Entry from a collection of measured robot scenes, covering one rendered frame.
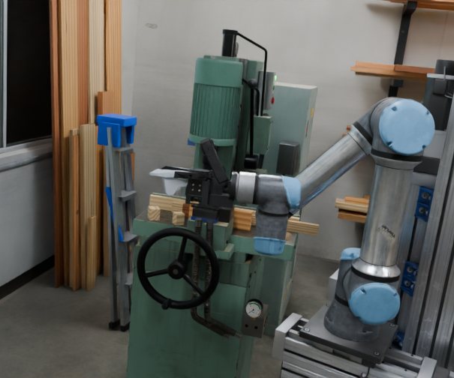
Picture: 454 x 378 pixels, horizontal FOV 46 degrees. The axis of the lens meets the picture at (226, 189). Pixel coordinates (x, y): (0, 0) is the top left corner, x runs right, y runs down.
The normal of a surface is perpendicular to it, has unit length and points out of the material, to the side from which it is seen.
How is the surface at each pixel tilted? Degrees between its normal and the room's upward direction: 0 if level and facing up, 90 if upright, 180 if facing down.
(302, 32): 90
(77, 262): 87
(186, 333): 90
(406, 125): 82
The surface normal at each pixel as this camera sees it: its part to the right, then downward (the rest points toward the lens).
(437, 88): -0.48, 0.16
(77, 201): 0.96, 0.11
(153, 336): -0.20, 0.21
